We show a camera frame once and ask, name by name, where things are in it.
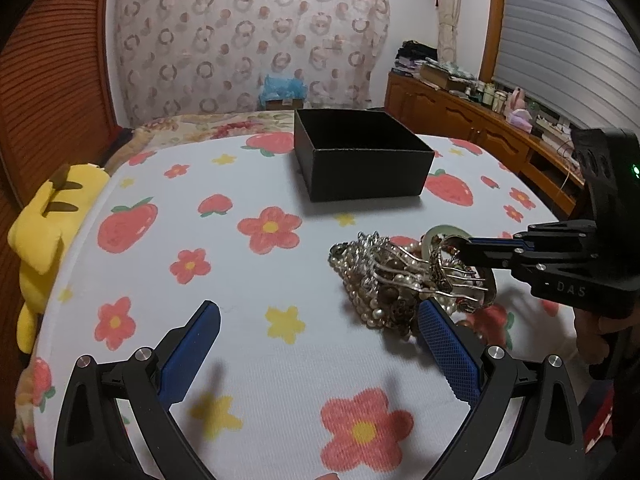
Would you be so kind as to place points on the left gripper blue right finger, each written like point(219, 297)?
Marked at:
point(454, 360)

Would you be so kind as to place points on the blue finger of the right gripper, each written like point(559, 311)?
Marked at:
point(484, 244)
point(489, 257)

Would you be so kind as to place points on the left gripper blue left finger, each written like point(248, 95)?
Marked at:
point(183, 350)

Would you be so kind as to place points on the silver rhinestone bangle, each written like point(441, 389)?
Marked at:
point(467, 287)

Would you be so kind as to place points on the pale green jade bangle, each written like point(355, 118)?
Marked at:
point(435, 236)

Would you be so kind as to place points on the black open jewelry box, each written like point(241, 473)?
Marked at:
point(358, 155)

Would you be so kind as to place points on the right hand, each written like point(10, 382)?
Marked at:
point(591, 331)

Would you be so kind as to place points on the wooden sideboard cabinet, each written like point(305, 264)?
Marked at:
point(425, 110)

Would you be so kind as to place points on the strawberry flower white cloth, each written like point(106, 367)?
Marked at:
point(295, 385)

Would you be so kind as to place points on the pink tissue box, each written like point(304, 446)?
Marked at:
point(520, 119)

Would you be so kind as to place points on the pink rabbit figure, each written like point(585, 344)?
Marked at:
point(516, 100)

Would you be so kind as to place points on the grey window blind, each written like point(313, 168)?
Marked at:
point(574, 57)

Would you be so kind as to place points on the yellow plush toy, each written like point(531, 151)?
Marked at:
point(41, 235)

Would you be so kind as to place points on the folded clothes stack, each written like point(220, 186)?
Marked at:
point(411, 55)

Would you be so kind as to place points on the floral bed quilt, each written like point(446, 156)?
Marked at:
point(189, 128)

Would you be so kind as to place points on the cardboard box blue bag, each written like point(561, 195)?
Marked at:
point(282, 94)

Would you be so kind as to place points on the tied beige side curtain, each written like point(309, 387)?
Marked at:
point(448, 12)

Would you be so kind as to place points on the brown louvered wardrobe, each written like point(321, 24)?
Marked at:
point(56, 106)

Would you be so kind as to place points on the circle pattern sheer curtain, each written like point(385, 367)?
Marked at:
point(178, 57)

